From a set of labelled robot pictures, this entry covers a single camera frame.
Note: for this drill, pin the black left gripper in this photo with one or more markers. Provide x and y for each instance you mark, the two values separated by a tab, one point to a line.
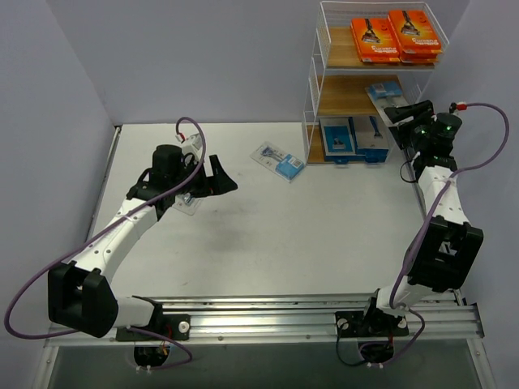
204	181

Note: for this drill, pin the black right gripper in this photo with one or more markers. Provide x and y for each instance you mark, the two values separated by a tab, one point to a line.
413	122

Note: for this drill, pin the clear blister razor pack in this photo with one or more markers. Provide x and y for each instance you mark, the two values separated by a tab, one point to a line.
385	95
186	204
277	161

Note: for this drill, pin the orange Gillette box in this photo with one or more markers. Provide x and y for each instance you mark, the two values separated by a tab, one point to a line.
414	33
418	59
373	41

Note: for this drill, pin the Harry's box white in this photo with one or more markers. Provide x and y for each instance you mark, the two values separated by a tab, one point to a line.
370	134

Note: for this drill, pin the grey blue Harry's box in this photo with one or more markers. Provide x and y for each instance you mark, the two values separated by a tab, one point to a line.
337	139

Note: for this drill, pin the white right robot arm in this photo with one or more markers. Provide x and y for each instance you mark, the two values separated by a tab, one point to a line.
446	245

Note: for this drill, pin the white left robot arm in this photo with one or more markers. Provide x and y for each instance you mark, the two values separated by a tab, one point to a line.
79	292

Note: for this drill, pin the clear blister razor pack top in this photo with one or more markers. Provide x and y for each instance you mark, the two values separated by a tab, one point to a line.
277	161

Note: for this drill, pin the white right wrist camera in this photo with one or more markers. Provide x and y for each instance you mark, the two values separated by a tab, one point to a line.
456	107

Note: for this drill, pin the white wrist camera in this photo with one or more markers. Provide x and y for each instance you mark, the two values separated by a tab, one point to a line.
192	144
456	107

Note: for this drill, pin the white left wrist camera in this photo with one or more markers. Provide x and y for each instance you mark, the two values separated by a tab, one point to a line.
192	144

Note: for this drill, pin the white wire wooden shelf rack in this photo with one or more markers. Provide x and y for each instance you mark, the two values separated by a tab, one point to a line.
337	79

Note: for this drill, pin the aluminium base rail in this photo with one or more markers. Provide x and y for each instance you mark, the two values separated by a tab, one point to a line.
311	318

